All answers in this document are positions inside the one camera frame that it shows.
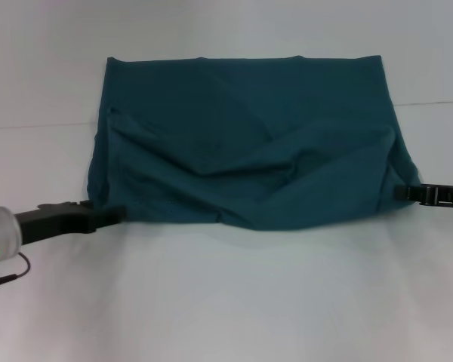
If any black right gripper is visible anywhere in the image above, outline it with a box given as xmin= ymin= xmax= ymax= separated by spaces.
xmin=395 ymin=183 xmax=453 ymax=210

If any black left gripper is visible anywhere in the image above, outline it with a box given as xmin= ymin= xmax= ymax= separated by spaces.
xmin=13 ymin=199 xmax=128 ymax=247

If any teal shirt with cream lettering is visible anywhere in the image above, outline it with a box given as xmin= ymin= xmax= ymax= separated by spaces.
xmin=86 ymin=54 xmax=421 ymax=232

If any red-brown left arm cable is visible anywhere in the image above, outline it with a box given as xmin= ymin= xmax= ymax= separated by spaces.
xmin=0 ymin=251 xmax=32 ymax=288

